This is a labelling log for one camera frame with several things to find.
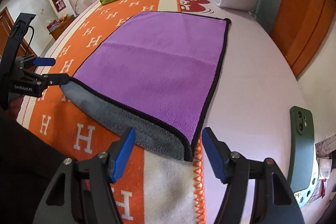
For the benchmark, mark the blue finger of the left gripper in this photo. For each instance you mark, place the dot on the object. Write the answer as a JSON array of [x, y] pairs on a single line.
[[56, 79], [45, 62]]

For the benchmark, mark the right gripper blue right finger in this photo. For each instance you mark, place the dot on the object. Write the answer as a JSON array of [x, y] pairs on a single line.
[[228, 166]]

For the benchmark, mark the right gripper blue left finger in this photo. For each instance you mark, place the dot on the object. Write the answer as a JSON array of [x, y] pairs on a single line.
[[119, 154]]

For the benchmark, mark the purple and grey towel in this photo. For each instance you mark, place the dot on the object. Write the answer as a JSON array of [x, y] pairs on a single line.
[[163, 67]]

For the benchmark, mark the brown wooden room door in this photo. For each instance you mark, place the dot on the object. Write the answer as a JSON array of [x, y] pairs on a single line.
[[6, 25]]

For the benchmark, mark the wooden tv cabinet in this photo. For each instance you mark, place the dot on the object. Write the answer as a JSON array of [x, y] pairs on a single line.
[[62, 26]]

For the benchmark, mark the green cased smartphone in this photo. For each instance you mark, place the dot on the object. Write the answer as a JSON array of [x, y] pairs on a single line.
[[302, 148]]

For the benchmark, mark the red heart table mat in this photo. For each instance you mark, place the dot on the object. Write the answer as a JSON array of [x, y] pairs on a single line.
[[194, 6]]

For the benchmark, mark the wooden sliding door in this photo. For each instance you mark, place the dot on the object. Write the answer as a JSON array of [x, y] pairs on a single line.
[[298, 27]]

